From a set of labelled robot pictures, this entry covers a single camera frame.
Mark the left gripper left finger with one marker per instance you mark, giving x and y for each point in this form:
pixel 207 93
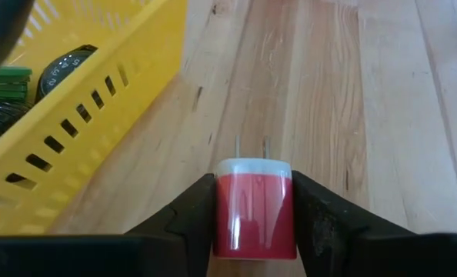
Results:
pixel 97 255

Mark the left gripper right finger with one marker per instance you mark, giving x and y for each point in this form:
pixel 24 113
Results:
pixel 367 254

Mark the black wristwatch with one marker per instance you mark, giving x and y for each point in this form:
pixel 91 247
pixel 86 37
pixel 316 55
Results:
pixel 59 71

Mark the red white plug charger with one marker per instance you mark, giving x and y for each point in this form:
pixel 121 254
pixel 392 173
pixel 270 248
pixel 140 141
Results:
pixel 251 215

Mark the yellow plastic basket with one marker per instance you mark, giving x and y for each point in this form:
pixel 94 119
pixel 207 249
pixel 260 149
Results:
pixel 144 46

